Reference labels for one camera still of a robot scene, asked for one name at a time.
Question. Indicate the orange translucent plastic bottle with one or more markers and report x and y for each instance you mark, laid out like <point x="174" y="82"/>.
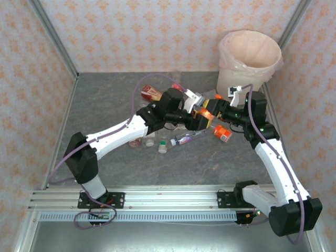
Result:
<point x="206" y="113"/>

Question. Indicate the orange label plastic bottle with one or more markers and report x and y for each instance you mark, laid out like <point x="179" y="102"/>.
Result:
<point x="222" y="133"/>

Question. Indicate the clear bottle purple label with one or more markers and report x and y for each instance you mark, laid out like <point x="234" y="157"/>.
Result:
<point x="185" y="138"/>

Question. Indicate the red snack box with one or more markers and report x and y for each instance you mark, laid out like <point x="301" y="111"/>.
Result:
<point x="151" y="93"/>

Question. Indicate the clear bottle white cap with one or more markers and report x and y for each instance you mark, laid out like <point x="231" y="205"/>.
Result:
<point x="149" y="142"/>

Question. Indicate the clear bottle red white label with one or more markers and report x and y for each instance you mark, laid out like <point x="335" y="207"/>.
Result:
<point x="177" y="86"/>

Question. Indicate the clear bottle pinkish liquid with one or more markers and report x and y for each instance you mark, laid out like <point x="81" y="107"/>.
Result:
<point x="135" y="143"/>

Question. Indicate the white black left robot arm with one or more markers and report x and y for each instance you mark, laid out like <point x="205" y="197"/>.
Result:
<point x="118" y="131"/>

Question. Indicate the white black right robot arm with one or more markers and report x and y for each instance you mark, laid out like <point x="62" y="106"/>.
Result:
<point x="278" y="162"/>

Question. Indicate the white plastic bin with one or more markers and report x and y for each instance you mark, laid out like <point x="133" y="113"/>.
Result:
<point x="231" y="81"/>

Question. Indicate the pink plastic bin liner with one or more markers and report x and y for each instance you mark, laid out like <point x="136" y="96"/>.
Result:
<point x="252" y="52"/>

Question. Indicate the small circuit board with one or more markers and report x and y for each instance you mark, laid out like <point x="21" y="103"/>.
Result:
<point x="101" y="216"/>
<point x="252" y="214"/>

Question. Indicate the aluminium table side rail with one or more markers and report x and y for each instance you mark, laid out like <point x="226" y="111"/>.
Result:
<point x="271" y="107"/>
<point x="61" y="126"/>

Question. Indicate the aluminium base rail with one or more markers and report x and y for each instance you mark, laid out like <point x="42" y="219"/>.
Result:
<point x="170" y="199"/>

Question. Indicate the aluminium frame post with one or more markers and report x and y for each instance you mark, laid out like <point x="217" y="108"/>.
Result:
<point x="294" y="23"/>
<point x="25" y="233"/>
<point x="52" y="36"/>
<point x="316" y="244"/>

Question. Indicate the aluminium lower frame post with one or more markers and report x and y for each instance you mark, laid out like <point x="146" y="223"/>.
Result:
<point x="25" y="233"/>
<point x="316" y="244"/>

